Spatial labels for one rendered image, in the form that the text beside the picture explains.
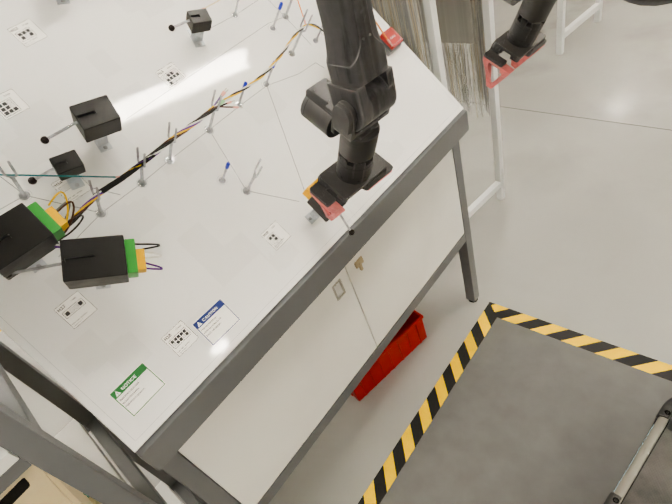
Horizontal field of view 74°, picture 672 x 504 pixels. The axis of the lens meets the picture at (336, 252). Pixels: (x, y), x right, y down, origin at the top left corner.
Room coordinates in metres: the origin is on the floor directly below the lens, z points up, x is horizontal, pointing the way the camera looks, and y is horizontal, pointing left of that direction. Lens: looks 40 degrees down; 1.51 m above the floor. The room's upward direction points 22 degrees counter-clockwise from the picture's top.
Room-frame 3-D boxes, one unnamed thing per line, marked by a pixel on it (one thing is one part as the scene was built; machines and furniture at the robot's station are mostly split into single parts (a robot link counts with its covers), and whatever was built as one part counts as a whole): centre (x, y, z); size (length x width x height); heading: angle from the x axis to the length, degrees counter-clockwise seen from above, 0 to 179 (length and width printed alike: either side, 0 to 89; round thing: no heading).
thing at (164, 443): (0.83, -0.01, 0.83); 1.18 x 0.05 x 0.06; 126
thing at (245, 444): (0.69, 0.22, 0.60); 0.55 x 0.02 x 0.39; 126
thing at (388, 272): (1.00, -0.23, 0.60); 0.55 x 0.03 x 0.39; 126
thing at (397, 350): (1.15, 0.02, 0.07); 0.39 x 0.29 x 0.14; 114
